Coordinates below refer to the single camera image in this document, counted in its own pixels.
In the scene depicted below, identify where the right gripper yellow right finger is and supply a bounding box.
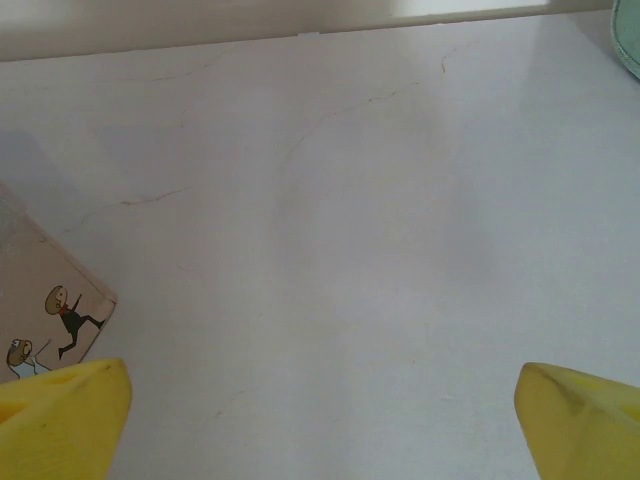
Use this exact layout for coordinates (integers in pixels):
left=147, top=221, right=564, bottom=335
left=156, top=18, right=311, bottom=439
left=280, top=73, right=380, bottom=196
left=515, top=362, right=640, bottom=480

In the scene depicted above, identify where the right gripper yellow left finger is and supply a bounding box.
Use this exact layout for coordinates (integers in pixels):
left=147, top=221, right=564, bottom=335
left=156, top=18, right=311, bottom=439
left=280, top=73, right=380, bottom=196
left=0, top=357, right=133, bottom=480

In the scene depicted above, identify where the pink cutting board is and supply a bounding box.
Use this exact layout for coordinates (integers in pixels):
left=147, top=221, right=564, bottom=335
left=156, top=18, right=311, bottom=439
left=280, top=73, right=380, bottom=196
left=0, top=182, right=118, bottom=386

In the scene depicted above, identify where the mint green zip case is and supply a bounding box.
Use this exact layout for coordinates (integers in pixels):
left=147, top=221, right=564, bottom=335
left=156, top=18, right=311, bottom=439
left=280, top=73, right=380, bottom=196
left=611, top=0, right=640, bottom=81

